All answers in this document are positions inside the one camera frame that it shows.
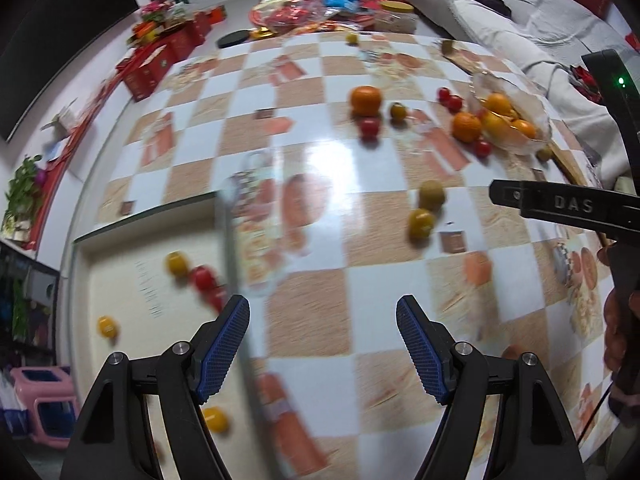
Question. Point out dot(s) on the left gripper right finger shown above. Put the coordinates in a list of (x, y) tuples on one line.
[(429, 346)]

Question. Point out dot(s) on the orange in bowl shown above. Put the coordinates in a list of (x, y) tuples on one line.
[(495, 126), (525, 128), (498, 103)]

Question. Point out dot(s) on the orange mandarin far left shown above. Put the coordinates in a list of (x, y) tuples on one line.
[(365, 101)]

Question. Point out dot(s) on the white tray box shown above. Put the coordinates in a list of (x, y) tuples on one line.
[(119, 271)]

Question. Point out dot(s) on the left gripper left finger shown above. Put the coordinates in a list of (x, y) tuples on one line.
[(215, 345)]

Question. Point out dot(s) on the brown longan on table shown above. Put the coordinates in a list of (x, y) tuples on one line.
[(431, 195)]

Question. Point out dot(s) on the small yellow fruit far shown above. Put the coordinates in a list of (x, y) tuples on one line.
[(352, 39)]

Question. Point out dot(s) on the pink plastic stool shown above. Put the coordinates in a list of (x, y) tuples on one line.
[(48, 394)]

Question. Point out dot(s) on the olive yellow cherry tomato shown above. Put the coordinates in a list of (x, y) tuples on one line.
[(398, 112)]

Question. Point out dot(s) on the orange mandarin by bowl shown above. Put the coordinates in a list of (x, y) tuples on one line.
[(466, 127)]

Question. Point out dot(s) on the glass fruit bowl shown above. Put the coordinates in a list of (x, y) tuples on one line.
[(524, 106)]

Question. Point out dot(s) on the grey sofa with blanket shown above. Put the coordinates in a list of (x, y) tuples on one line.
[(545, 38)]

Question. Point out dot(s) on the orange in bowl top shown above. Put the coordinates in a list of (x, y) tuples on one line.
[(498, 103)]

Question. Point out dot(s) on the green potted plant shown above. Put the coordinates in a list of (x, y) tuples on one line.
[(23, 200)]

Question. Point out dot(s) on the right hand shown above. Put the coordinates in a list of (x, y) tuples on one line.
[(614, 340)]

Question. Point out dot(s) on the orange in bowl right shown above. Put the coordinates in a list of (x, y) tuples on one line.
[(525, 128)]

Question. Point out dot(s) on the orange in bowl left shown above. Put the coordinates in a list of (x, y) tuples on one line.
[(495, 126)]

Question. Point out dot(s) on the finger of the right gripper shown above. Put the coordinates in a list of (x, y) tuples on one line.
[(506, 193)]

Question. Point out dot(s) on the red cherry tomato with stem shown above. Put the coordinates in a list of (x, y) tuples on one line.
[(203, 278)]

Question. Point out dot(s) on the yellow lid jar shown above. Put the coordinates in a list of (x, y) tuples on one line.
[(395, 16)]

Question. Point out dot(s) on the wooden spatula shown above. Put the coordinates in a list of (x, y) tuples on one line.
[(562, 159)]

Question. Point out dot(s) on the brown longan behind bowl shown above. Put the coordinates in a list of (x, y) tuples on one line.
[(544, 154)]

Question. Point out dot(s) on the red tomato behind bowl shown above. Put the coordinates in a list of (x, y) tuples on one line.
[(452, 102)]

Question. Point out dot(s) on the red gift boxes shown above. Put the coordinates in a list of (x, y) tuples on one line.
[(167, 34)]

